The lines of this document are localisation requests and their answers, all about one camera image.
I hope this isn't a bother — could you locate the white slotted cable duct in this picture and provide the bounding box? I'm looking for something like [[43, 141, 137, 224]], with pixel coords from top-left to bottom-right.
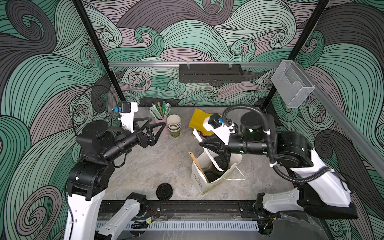
[[123, 220, 259, 232]]

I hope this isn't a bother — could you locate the stack of green paper cups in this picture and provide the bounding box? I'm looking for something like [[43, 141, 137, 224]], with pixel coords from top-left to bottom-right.
[[167, 115, 181, 138]]

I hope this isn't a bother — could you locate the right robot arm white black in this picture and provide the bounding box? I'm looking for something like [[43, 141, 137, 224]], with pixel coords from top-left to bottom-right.
[[200, 105, 358, 220]]

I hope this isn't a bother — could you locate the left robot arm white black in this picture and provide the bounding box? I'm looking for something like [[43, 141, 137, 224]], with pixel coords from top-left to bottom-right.
[[64, 118, 166, 240]]

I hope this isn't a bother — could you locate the clear acrylic wall holder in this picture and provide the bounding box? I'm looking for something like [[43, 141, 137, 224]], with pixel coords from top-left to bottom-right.
[[271, 60, 315, 109]]

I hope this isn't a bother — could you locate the pink holder with straws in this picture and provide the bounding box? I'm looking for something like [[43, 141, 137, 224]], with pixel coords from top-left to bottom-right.
[[149, 101, 172, 135]]

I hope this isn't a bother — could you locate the black wall tray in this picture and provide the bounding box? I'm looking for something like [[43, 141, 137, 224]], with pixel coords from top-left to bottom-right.
[[179, 64, 244, 84]]

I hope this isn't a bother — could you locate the white paper gift bag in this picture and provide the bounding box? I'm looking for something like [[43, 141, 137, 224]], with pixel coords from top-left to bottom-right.
[[189, 148, 246, 195]]

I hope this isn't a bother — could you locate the stack of black cup lids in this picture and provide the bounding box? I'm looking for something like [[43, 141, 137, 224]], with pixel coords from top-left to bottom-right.
[[156, 183, 173, 202]]

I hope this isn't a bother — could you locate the black cup lid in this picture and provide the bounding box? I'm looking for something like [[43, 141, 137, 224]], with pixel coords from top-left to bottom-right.
[[213, 158, 229, 175], [204, 171, 218, 183]]

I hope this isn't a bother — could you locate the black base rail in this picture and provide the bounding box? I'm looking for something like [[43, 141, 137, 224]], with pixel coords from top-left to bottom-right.
[[98, 199, 316, 218]]

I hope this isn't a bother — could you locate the yellow napkin stack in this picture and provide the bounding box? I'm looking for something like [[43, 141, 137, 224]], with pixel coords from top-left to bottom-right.
[[189, 109, 214, 137]]

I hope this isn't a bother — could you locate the wooden stirrer stick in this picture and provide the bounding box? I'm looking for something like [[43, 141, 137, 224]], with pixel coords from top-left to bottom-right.
[[189, 152, 209, 183]]

